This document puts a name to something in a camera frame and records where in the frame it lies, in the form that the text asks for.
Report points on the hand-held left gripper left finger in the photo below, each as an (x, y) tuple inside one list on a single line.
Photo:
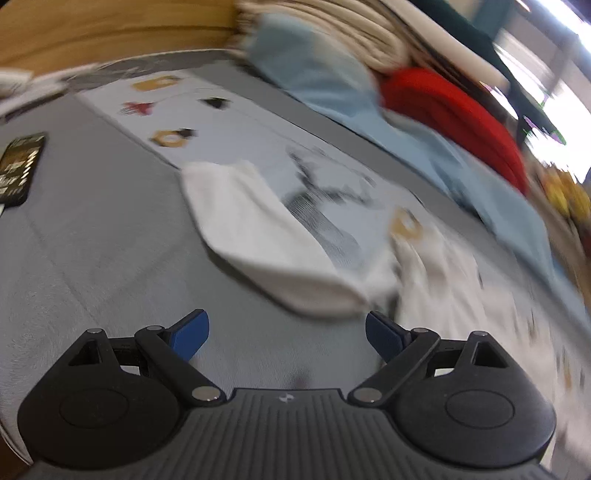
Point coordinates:
[(191, 332)]

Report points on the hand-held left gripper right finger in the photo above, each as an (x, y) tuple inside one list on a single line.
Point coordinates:
[(381, 334)]

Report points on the white small garment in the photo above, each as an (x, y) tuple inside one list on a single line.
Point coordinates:
[(258, 235)]

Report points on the grey bed cover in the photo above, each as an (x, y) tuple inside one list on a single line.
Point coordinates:
[(101, 240)]

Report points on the white printed t-shirt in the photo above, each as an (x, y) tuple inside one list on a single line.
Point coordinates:
[(258, 124)]

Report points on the red folded blanket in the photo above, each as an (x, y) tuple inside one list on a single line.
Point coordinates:
[(457, 120)]

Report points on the yellow patterned cloth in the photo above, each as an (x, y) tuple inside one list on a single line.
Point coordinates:
[(565, 194)]

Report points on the black smartphone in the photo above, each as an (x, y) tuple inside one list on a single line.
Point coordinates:
[(21, 166)]

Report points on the light blue blanket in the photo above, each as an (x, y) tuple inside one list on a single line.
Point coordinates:
[(323, 78)]

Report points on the white folded cloth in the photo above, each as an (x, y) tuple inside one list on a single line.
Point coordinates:
[(443, 37)]

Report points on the beige folded blanket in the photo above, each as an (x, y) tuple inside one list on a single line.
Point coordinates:
[(341, 27)]

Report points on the wooden headboard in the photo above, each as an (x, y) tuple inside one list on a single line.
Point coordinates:
[(115, 27)]

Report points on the dark green cloth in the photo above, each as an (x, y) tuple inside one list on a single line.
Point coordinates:
[(466, 21)]

